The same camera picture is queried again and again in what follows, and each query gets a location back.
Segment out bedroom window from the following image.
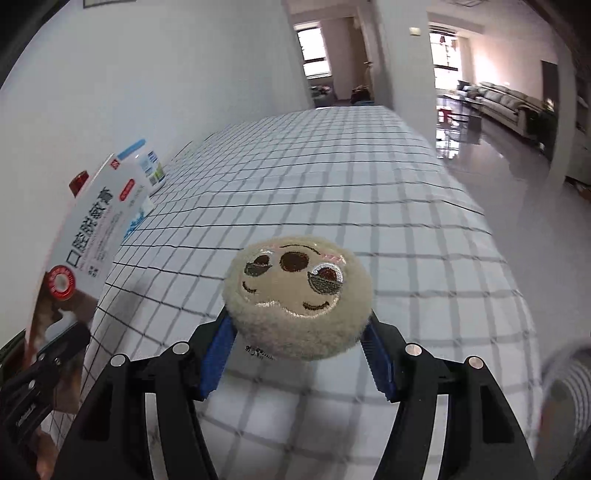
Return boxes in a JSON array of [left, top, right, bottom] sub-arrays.
[[295, 25, 333, 79]]

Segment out beige sofa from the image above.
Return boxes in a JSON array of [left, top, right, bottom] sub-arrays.
[[475, 82, 555, 137]]

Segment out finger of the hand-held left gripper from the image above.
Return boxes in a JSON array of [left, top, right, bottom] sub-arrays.
[[0, 329, 28, 370], [37, 322, 92, 371]]

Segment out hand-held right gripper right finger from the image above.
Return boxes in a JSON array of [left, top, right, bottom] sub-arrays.
[[359, 311, 540, 480]]

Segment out black checked white tablecloth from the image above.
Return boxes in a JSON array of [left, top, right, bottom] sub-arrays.
[[41, 105, 541, 480]]

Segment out white jar with blue lid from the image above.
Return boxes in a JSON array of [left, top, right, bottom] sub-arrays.
[[117, 138, 167, 195]]

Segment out beige plush sloth toy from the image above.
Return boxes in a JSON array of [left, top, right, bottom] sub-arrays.
[[222, 235, 374, 361]]

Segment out grey round bin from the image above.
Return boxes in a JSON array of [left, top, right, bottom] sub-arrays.
[[539, 338, 591, 445]]

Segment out living room window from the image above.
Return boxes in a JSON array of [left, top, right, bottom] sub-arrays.
[[429, 30, 460, 70]]

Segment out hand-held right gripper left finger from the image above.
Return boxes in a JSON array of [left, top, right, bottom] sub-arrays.
[[54, 308, 237, 480]]

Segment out dark coffee table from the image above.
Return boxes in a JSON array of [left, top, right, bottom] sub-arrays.
[[443, 90, 483, 121]]

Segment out red and white toothpaste box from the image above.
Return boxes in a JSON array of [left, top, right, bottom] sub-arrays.
[[24, 154, 156, 416]]

